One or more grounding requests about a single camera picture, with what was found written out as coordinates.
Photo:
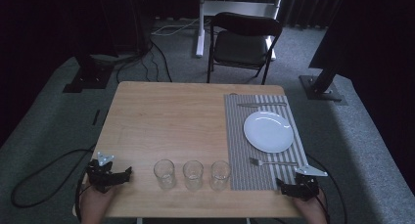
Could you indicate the silver fork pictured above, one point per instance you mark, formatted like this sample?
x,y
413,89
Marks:
x,y
272,162

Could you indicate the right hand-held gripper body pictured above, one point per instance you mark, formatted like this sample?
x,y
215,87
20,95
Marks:
x,y
306,185

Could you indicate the dark pleated curtain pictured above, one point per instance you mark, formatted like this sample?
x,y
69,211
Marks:
x,y
310,5

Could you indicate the white round plate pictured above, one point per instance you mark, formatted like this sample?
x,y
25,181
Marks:
x,y
268,131

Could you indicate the white metal desk frame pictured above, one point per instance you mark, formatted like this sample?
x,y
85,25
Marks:
x,y
235,8

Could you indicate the small black strip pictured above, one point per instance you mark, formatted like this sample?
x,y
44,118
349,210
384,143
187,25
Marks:
x,y
95,117

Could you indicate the black folding chair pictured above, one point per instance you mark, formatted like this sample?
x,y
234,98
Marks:
x,y
243,46

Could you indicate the clear drinking glass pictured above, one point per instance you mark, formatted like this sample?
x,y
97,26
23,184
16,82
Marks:
x,y
164,173
220,175
193,175

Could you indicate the grey striped placemat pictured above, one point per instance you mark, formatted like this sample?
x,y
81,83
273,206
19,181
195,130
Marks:
x,y
238,145

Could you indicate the silver table knife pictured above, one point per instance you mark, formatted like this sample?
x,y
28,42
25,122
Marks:
x,y
261,104

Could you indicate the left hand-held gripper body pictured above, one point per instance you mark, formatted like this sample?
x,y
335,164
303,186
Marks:
x,y
98,176

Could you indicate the person's left hand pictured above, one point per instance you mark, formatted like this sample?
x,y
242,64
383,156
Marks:
x,y
95,200

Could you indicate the person's right hand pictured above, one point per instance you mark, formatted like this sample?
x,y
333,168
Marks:
x,y
310,207

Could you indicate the black floor stand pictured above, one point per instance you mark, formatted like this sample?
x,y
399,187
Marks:
x,y
88,77
323,87

